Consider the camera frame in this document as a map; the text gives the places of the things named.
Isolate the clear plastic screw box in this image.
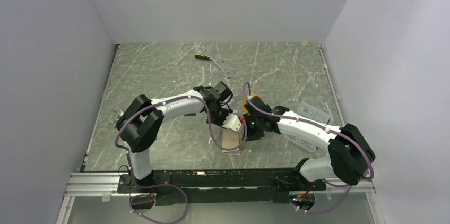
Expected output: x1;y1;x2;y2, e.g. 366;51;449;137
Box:
284;102;332;153

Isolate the orange credit card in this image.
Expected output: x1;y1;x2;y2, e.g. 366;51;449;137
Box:
242;93;262;111

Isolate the red adjustable wrench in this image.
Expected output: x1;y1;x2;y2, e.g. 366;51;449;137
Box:
107;108;124;126

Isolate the aluminium frame rail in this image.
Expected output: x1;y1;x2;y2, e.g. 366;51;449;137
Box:
57;172;385;223

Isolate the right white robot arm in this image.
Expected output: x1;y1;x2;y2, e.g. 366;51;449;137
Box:
244;97;376;189

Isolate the black yellow screwdriver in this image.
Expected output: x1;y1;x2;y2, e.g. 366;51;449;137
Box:
194;54;212;61

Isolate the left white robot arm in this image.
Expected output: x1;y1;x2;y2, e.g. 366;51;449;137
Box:
115;82;242;192

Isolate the beige leather card holder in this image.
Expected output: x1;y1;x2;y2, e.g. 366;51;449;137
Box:
221;129;241;155

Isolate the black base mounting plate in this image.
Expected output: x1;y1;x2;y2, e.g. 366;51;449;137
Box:
117;168;326;206

